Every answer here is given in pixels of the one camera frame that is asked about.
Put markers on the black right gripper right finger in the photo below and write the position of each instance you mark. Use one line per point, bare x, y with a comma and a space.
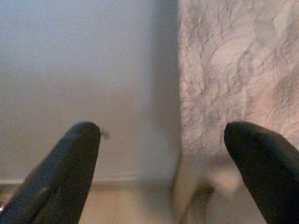
268, 175

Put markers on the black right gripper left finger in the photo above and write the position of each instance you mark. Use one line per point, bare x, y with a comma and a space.
60, 177

